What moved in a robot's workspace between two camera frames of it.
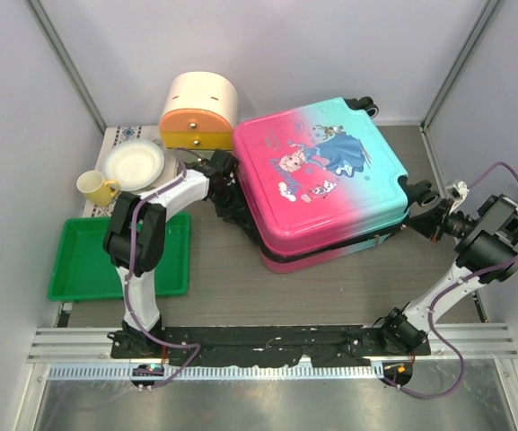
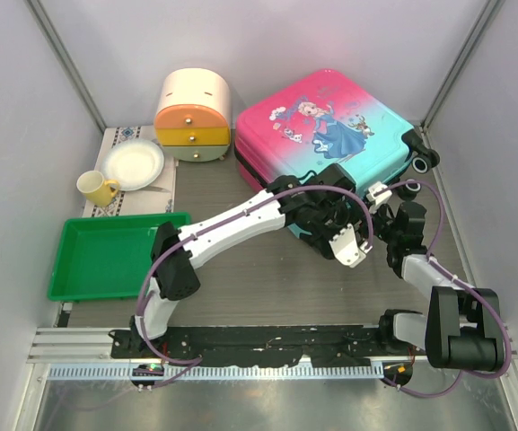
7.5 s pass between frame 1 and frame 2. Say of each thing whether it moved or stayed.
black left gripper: moved
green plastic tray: stayed
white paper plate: stayed
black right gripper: moved
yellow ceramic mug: stayed
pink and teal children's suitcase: moved
